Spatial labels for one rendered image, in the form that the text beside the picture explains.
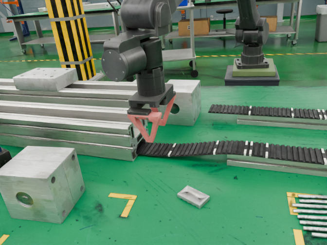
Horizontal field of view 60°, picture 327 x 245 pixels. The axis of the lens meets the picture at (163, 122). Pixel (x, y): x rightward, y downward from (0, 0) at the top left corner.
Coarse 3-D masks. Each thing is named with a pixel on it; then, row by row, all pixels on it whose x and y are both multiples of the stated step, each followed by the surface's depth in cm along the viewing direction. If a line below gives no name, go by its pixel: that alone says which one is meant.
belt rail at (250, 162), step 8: (232, 160) 58; (240, 160) 58; (248, 160) 57; (256, 160) 56; (264, 160) 55; (272, 160) 55; (280, 160) 54; (256, 168) 57; (264, 168) 56; (272, 168) 55; (280, 168) 55; (288, 168) 54; (296, 168) 54; (304, 168) 54; (312, 168) 53; (320, 168) 53
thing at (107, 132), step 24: (0, 120) 71; (24, 120) 68; (48, 120) 66; (72, 120) 65; (96, 120) 64; (120, 120) 68; (144, 120) 67; (24, 144) 72; (48, 144) 69; (72, 144) 66; (96, 144) 65; (120, 144) 62
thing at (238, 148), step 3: (237, 141) 60; (240, 141) 60; (243, 141) 60; (234, 144) 59; (237, 144) 59; (240, 144) 59; (243, 144) 59; (234, 147) 58; (237, 147) 58; (240, 147) 58; (234, 150) 57; (237, 150) 57; (240, 150) 57; (234, 153) 56; (237, 153) 56; (240, 153) 56
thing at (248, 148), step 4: (244, 144) 59; (248, 144) 59; (252, 144) 58; (244, 148) 57; (248, 148) 57; (252, 148) 57; (244, 152) 56; (248, 152) 56; (252, 152) 56; (252, 156) 55
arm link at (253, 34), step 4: (256, 28) 101; (244, 32) 103; (248, 32) 102; (252, 32) 102; (256, 32) 101; (244, 36) 104; (248, 36) 103; (252, 36) 102; (256, 36) 101; (244, 40) 105; (248, 40) 104; (252, 40) 103; (256, 40) 102; (248, 44) 108; (252, 44) 107; (256, 44) 105; (260, 44) 106
